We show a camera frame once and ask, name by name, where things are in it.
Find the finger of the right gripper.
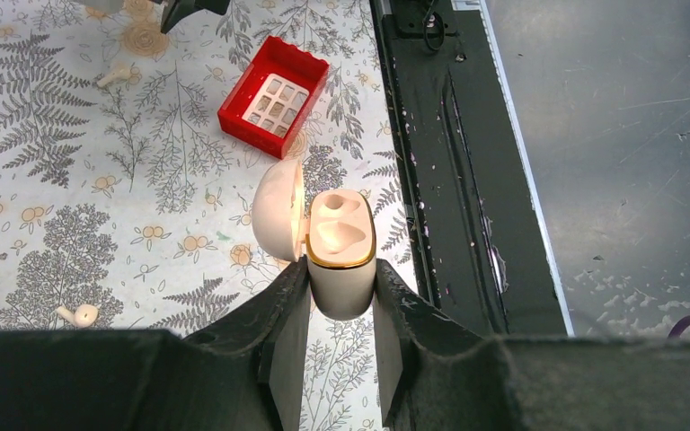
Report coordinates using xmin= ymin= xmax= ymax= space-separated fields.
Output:
xmin=159 ymin=0 xmax=231 ymax=34

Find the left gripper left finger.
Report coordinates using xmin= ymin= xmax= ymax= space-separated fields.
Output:
xmin=0 ymin=260 xmax=310 ymax=430

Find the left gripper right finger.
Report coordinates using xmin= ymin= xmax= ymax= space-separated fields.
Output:
xmin=373 ymin=260 xmax=690 ymax=430

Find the beige earbud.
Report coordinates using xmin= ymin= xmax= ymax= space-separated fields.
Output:
xmin=96 ymin=65 xmax=131 ymax=88
xmin=55 ymin=304 xmax=99 ymax=329

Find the red plastic tray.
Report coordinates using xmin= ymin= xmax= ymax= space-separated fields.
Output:
xmin=217 ymin=36 xmax=330 ymax=159

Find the floral patterned table mat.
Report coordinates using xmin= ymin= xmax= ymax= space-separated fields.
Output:
xmin=0 ymin=1 xmax=414 ymax=336

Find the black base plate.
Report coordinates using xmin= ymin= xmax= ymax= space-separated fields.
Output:
xmin=370 ymin=1 xmax=574 ymax=335

